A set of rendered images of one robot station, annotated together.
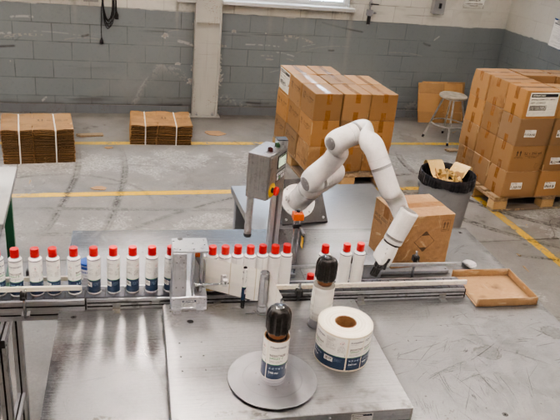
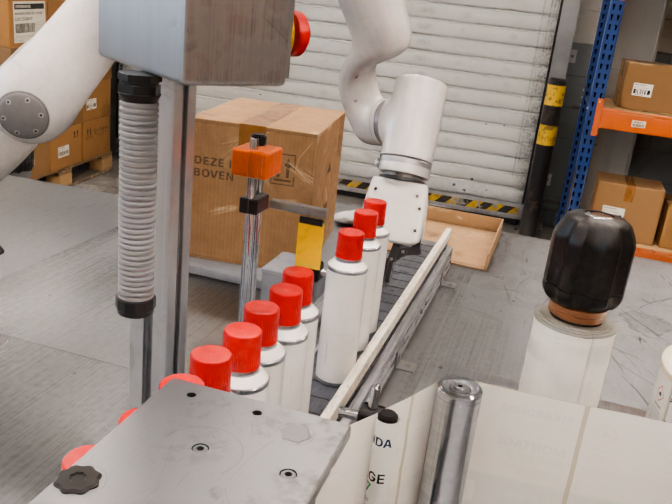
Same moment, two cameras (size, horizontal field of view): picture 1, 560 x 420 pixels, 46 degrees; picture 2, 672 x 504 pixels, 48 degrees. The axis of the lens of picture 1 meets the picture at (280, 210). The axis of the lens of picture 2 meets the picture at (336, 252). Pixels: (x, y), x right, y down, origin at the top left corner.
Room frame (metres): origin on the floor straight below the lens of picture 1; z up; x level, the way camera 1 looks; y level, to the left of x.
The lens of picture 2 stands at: (2.05, 0.57, 1.36)
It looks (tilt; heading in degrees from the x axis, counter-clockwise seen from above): 19 degrees down; 300
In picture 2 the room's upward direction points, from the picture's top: 6 degrees clockwise
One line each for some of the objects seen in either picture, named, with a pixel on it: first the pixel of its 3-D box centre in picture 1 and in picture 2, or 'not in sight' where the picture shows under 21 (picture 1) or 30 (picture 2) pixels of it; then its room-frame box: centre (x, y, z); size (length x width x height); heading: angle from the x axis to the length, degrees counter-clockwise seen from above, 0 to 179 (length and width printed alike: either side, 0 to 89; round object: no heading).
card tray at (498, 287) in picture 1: (493, 287); (440, 232); (2.68, -1.02, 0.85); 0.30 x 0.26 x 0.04; 104
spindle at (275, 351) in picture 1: (276, 342); not in sight; (1.82, -0.03, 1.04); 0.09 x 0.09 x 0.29
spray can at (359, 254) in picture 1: (357, 263); (367, 267); (2.52, -0.36, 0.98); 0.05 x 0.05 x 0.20
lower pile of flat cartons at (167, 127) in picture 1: (160, 127); not in sight; (6.74, 1.37, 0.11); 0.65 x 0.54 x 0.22; 105
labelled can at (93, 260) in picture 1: (93, 269); not in sight; (2.25, 0.71, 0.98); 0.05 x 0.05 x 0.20
